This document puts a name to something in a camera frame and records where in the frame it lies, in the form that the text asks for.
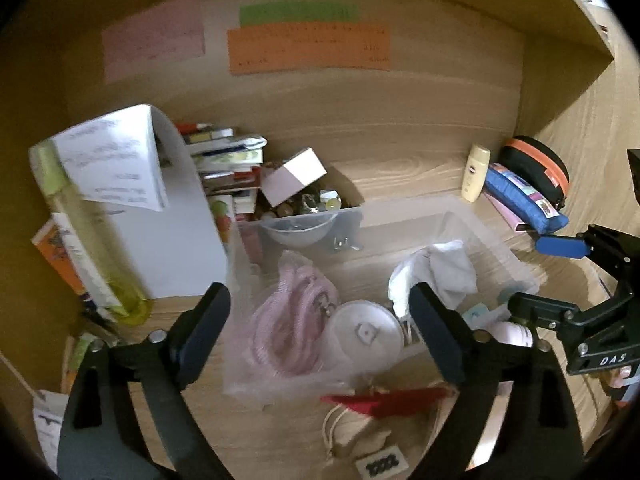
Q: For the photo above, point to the red velvet pouch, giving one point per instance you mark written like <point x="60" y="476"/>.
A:
<point x="394" y="403"/>

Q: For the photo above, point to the orange sticky note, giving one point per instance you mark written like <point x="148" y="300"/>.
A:
<point x="275" y="47"/>

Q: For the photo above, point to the white drawstring pouch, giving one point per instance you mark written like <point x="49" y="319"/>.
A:
<point x="445" y="267"/>

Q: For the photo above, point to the stack of books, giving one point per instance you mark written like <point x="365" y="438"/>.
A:
<point x="229" y="164"/>

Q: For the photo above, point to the pink sticky note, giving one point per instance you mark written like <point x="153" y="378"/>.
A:
<point x="172" y="31"/>

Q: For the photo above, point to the small black barcode box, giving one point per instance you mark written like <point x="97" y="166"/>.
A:
<point x="383" y="464"/>

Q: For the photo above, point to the green sticky note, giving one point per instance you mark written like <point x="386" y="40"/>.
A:
<point x="287" y="11"/>

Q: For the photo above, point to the black binder clips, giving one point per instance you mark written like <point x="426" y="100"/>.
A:
<point x="343" y="241"/>

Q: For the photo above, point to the white round container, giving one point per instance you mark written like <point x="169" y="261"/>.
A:
<point x="361" y="337"/>

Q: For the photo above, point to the black orange zip case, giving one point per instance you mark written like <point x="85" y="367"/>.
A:
<point x="538" y="165"/>

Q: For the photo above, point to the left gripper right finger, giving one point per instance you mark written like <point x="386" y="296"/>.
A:
<point x="539" y="437"/>

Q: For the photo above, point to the white printed label tag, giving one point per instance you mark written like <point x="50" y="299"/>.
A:
<point x="48" y="410"/>

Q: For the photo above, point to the orange book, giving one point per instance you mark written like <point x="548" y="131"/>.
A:
<point x="49" y="243"/>

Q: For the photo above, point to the cream lotion tube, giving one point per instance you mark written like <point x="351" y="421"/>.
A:
<point x="475" y="172"/>

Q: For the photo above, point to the clear plastic storage bin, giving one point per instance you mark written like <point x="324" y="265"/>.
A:
<point x="390" y="232"/>

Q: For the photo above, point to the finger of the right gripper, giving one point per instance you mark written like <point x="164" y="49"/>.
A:
<point x="539" y="311"/>
<point x="562" y="246"/>

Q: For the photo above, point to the pink coil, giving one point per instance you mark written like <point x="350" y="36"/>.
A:
<point x="273" y="338"/>

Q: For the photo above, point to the yellow green spray bottle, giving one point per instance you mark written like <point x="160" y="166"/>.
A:
<point x="114" y="293"/>

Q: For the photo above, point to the pink round timer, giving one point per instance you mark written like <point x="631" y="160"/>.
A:
<point x="511" y="333"/>

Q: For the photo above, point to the white bowl of trinkets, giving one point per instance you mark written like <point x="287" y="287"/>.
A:
<point x="302" y="220"/>

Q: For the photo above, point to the green orange tube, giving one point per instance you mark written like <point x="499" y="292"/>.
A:
<point x="74" y="351"/>

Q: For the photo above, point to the pink flat case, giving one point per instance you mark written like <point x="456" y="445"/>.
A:
<point x="516" y="224"/>

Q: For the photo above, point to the small pink white box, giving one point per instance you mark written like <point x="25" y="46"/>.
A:
<point x="303" y="169"/>

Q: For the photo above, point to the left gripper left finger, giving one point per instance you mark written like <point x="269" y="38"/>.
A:
<point x="101" y="437"/>

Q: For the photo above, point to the blue fabric pencil pouch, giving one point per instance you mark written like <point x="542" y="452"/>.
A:
<point x="523" y="200"/>

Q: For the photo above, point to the right hand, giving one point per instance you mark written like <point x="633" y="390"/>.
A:
<point x="622" y="381"/>

